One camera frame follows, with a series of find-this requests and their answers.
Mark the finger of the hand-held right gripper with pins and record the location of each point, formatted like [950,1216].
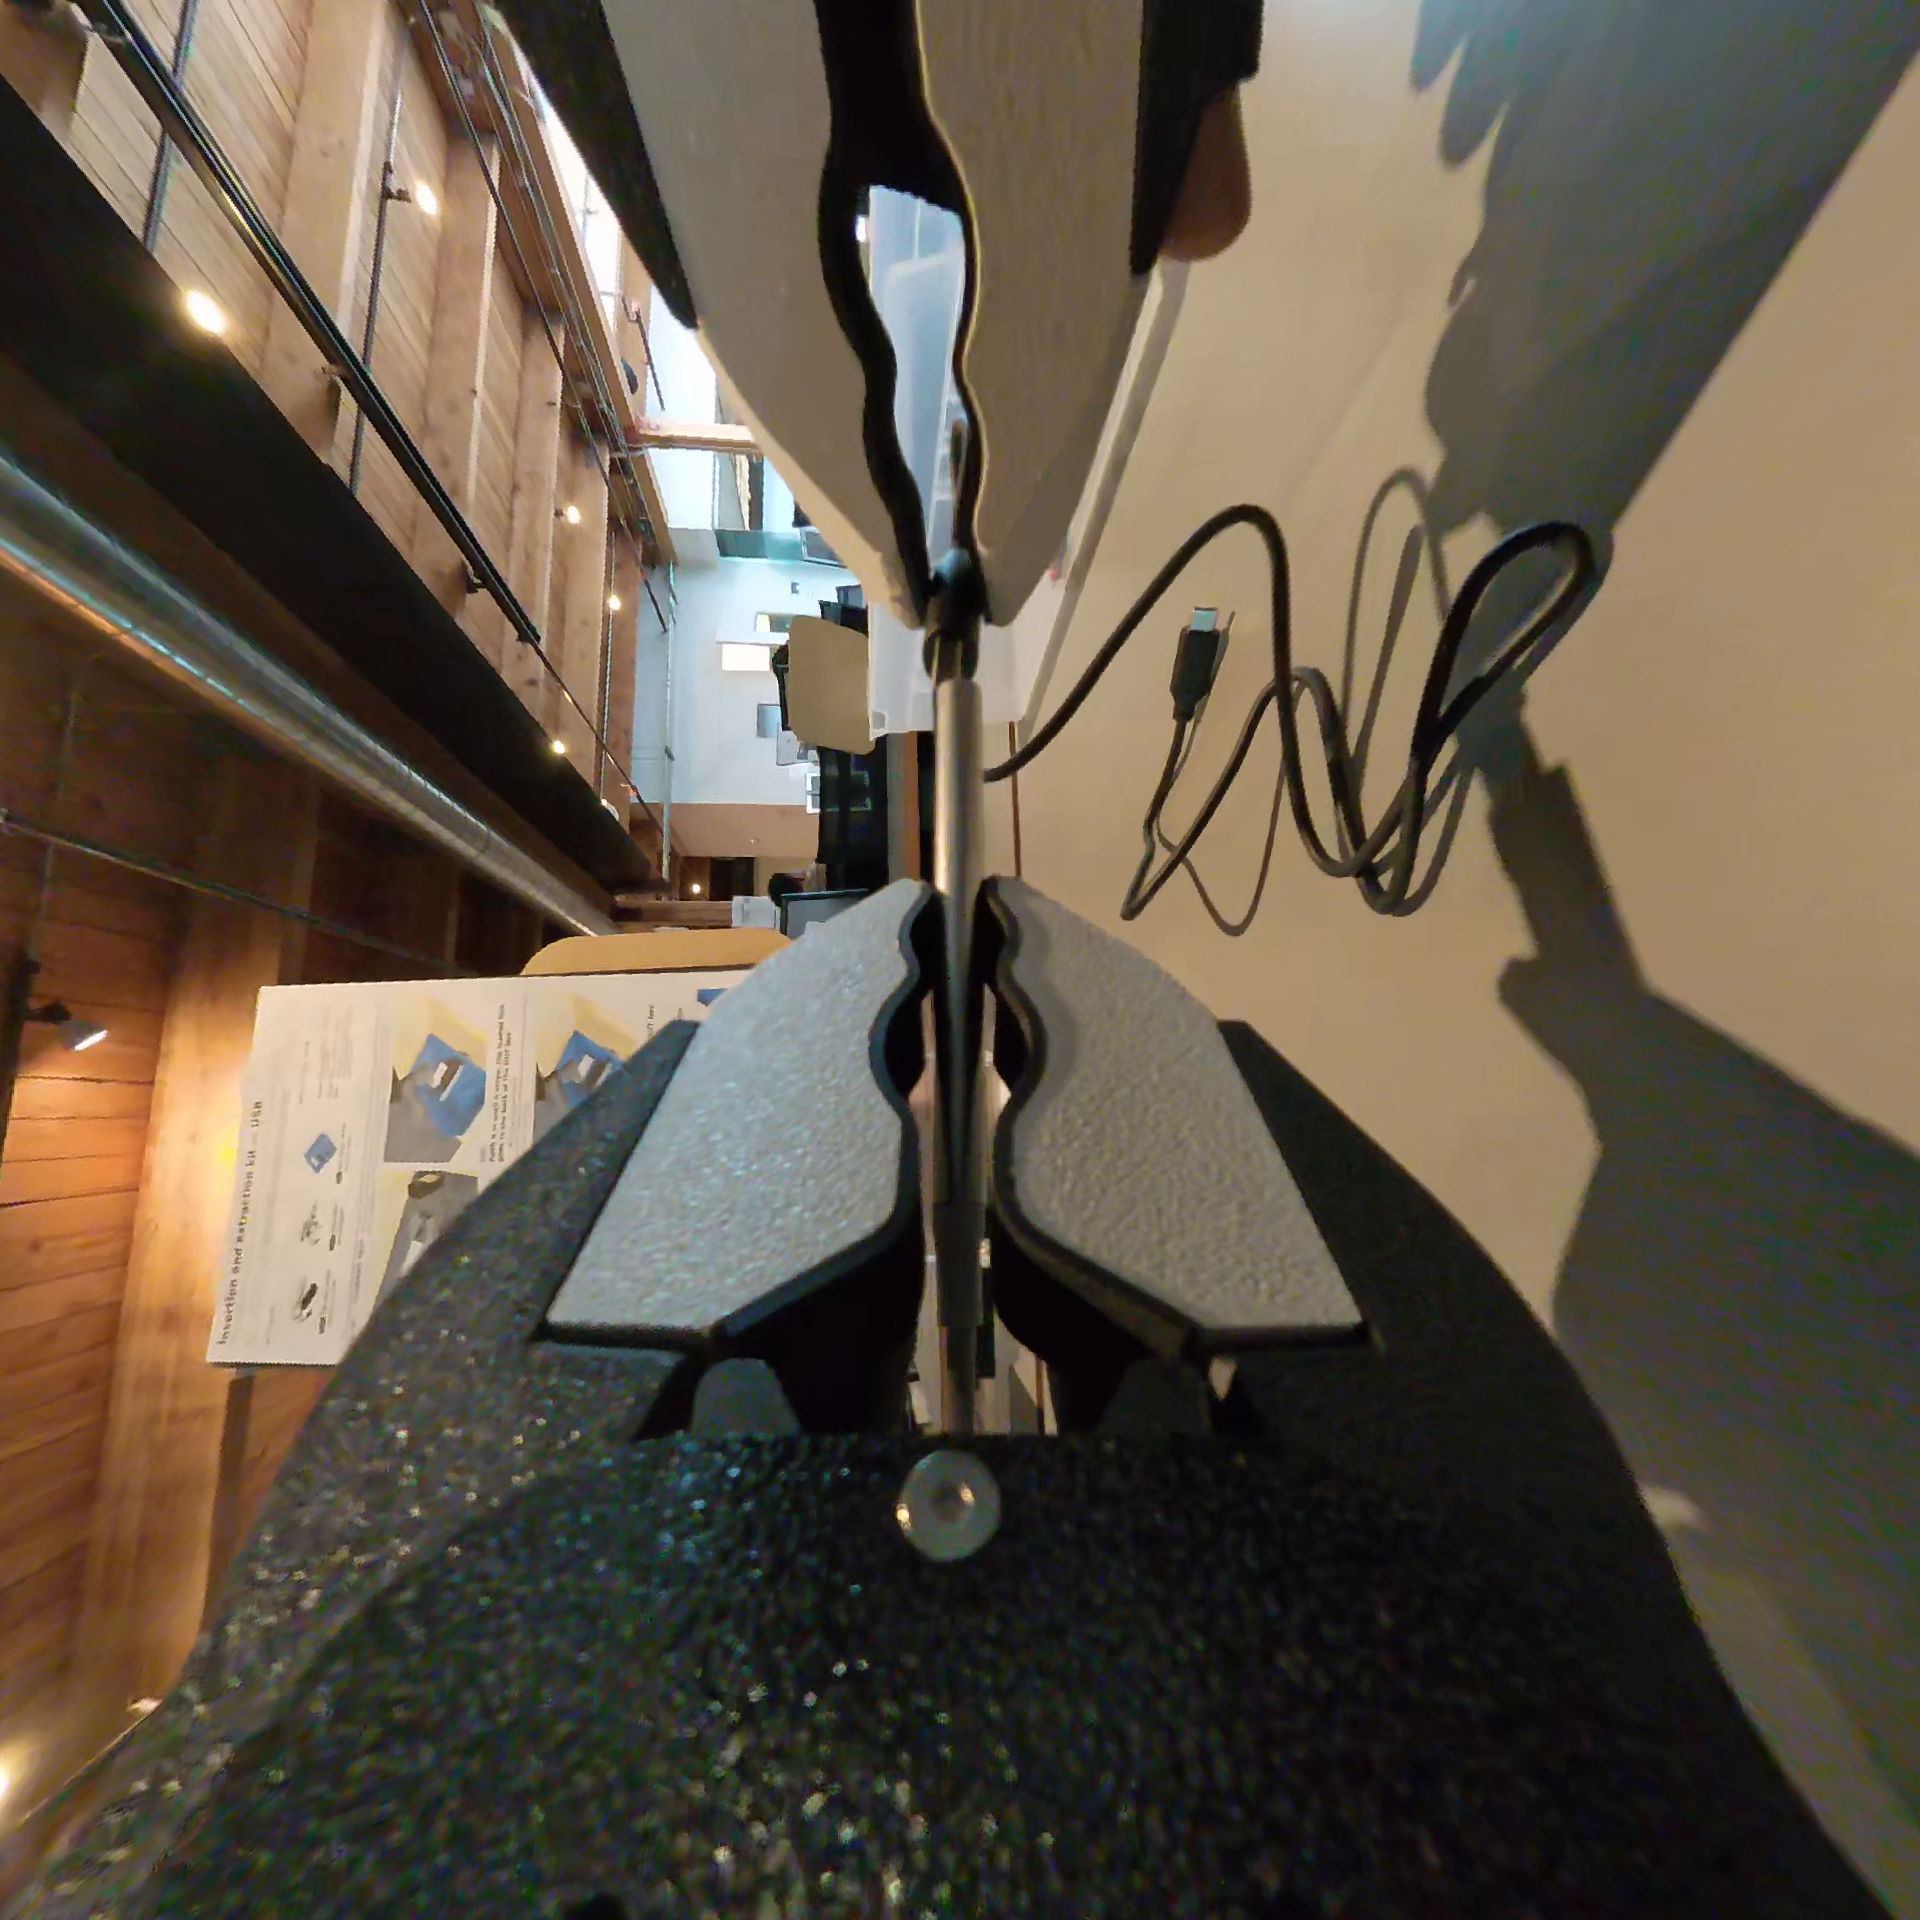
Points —
[735,224]
[1050,224]

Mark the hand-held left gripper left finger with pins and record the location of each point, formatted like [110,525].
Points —
[750,1155]

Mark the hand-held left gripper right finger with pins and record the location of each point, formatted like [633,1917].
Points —
[1154,1155]

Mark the white usb hub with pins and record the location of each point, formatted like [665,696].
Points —
[961,840]

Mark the person's right hand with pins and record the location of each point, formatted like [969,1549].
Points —
[1215,181]

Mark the instruction sheet on stand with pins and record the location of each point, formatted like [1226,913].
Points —
[346,1171]

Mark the rounded beige board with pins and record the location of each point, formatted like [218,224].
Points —
[831,682]

